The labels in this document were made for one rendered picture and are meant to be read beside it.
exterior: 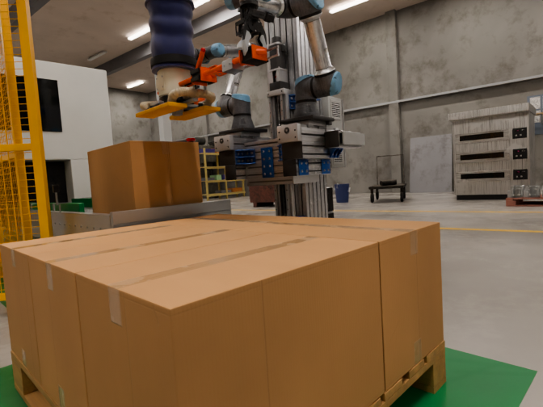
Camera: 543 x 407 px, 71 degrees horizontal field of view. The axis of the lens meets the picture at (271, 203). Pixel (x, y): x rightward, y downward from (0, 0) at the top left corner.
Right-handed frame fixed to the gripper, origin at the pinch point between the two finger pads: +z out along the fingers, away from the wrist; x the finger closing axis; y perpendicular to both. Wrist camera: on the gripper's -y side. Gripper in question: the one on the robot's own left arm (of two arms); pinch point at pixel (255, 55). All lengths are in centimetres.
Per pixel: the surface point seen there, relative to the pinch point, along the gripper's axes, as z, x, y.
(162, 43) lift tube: -19, 10, 55
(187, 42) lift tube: -20, -1, 50
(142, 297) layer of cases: 66, 75, -55
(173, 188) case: 50, 1, 72
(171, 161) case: 36, 1, 72
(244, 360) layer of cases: 79, 62, -63
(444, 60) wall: -254, -1028, 360
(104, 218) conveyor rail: 62, 37, 74
